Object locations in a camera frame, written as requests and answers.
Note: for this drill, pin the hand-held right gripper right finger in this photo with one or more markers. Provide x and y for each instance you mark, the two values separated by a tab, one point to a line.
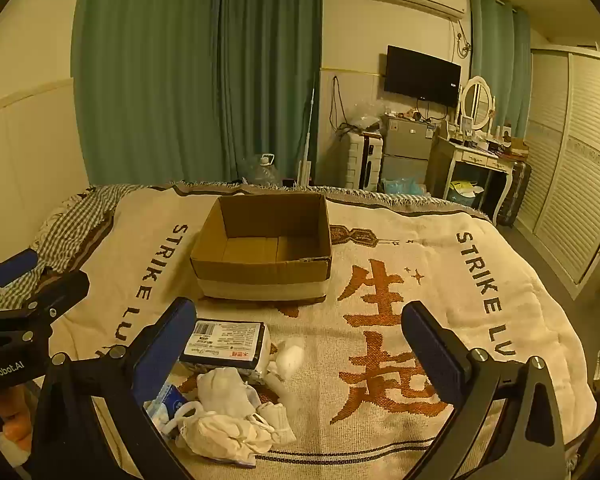
432	352

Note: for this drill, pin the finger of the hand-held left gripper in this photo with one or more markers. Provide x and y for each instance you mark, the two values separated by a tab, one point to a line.
14	266
60	287

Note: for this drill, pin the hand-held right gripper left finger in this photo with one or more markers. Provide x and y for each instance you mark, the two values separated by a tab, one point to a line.
164	347

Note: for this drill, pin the blue and white packet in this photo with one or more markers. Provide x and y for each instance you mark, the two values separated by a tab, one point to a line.
169	404

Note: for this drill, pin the pack of tissues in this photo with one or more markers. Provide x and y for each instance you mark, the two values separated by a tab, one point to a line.
225	341

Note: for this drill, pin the white cloth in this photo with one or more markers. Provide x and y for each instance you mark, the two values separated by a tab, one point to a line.
225	391

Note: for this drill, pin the cardboard box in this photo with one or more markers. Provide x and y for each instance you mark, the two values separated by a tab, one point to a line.
260	282

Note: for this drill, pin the white sock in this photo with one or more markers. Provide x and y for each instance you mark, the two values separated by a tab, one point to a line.
291	354

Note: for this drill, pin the small white face mask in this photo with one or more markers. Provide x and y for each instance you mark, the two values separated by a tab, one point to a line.
276	425

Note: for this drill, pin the checkered cloth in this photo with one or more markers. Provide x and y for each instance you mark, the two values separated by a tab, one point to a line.
75	225

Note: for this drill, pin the orange plush toy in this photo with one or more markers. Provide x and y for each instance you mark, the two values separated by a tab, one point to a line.
12	425

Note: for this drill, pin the beige printed blanket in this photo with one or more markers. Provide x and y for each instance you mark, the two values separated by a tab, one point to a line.
430	265

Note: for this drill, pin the yellow and white bag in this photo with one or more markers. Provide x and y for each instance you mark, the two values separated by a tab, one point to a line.
466	191

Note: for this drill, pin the blue plastic bag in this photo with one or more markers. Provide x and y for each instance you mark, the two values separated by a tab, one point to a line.
404	186

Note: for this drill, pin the dark suitcase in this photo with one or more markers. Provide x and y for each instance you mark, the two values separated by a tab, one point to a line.
515	192

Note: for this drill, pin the white dressing table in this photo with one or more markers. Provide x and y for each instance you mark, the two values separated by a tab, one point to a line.
472	157

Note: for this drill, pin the clear water jug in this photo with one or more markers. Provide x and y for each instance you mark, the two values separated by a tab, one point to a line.
264	172

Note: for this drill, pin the small grey fridge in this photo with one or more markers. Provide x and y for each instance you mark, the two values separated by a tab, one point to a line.
407	150

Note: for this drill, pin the white suitcase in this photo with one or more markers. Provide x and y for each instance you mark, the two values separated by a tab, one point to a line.
362	160

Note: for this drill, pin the white stick vacuum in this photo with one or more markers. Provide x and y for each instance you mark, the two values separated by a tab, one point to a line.
307	150

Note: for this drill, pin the white louvred wardrobe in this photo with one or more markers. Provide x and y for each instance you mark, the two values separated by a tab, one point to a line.
575	160

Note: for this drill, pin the clear plastic bag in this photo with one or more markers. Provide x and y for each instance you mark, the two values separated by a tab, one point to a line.
364	119

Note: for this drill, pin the wide green curtain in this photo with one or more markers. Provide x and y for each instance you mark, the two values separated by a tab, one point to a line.
180	75

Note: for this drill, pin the oval white vanity mirror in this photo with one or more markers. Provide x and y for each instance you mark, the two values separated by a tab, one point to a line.
476	102

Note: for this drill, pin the narrow green curtain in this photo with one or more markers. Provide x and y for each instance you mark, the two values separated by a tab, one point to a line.
500	60

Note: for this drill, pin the black wall television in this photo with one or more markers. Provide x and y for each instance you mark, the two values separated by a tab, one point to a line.
422	76

